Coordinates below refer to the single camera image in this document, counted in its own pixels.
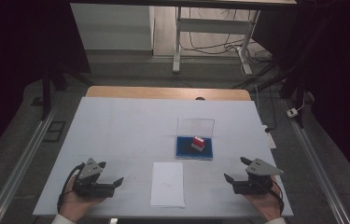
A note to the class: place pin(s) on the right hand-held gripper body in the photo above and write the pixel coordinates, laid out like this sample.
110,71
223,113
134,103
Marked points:
255,186

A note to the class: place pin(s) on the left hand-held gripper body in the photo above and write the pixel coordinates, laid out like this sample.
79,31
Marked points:
91,189

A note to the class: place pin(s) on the red and white stamp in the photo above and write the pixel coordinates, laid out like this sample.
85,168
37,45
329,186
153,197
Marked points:
198,143

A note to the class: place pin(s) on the white paper sheet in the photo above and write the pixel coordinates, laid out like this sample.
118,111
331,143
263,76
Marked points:
167,183

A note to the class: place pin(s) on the blue ink pad box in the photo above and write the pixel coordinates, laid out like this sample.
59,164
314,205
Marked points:
185,149

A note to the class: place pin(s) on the person's right hand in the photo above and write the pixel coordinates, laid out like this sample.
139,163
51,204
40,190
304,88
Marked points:
269,205

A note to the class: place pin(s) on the person's left hand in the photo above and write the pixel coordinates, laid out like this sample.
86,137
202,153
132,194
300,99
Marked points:
73,205

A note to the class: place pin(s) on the white power strip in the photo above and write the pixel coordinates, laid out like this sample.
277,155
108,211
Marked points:
270,140

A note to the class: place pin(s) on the person's right white sleeve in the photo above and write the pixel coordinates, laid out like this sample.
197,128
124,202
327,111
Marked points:
276,221

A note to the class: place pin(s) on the person's white sleeve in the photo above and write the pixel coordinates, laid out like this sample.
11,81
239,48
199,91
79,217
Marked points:
276,221
62,219

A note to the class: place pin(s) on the white board table cover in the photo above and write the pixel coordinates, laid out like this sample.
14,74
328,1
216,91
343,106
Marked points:
126,130

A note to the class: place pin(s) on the person's left white sleeve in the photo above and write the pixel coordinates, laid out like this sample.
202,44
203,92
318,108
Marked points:
62,219

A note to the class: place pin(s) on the small white adapter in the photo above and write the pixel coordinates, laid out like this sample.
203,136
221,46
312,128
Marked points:
292,112

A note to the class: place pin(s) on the wooden table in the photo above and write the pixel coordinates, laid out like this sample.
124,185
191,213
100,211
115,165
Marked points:
151,92

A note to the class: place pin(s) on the black stand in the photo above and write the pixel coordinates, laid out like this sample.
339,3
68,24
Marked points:
291,84
46,93

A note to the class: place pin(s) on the black curtain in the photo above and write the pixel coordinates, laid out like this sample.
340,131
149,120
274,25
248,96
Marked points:
14,62
337,77

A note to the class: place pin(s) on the white cabinet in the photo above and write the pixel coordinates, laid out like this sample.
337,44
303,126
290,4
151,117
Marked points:
110,28

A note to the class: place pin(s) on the black floor frame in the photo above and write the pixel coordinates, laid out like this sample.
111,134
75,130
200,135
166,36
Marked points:
48,132

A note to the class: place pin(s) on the metal floor rail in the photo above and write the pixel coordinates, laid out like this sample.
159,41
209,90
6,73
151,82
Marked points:
315,161
17,168

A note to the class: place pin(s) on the white desk frame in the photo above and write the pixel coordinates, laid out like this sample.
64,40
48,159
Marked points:
213,26

